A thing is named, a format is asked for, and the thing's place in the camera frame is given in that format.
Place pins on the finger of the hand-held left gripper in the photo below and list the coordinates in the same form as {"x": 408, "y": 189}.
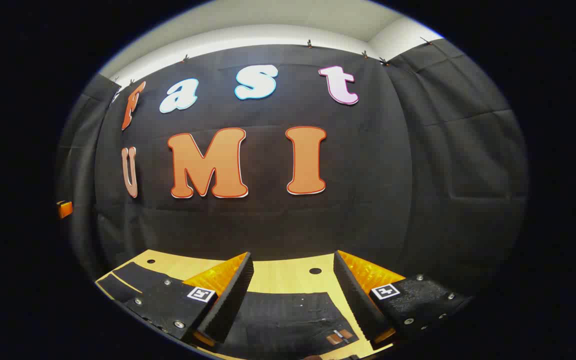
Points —
{"x": 65, "y": 209}

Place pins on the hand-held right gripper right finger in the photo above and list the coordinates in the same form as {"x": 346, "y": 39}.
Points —
{"x": 355, "y": 300}

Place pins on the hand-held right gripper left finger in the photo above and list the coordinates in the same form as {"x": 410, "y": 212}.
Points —
{"x": 230, "y": 300}

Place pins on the dark blue jeans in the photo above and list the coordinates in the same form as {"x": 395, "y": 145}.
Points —
{"x": 283, "y": 320}

